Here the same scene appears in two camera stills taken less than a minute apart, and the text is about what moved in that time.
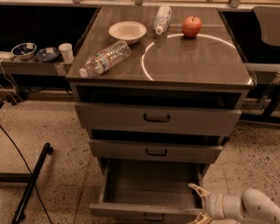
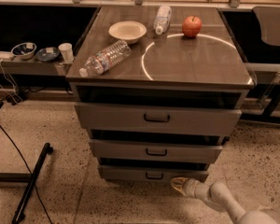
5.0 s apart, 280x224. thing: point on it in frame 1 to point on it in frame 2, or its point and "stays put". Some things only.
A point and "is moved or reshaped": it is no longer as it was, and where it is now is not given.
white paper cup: [66, 51] stays put
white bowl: [130, 31] stays put
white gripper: [214, 205] to [191, 189]
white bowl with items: [24, 50] stays put
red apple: [191, 26] stays put
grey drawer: [148, 191] is moved or reshaped
